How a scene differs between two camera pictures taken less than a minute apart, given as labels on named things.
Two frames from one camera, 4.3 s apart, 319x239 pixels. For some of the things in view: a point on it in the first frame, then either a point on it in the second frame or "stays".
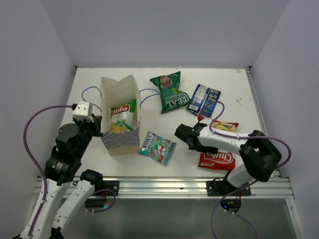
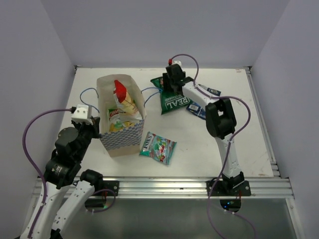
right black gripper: [203, 149] to [167, 87]
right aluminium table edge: [259, 107] stays
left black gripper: [96, 125] stays
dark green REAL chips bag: [172, 97] stays
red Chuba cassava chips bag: [222, 160] to [123, 100]
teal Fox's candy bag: [158, 147] stays
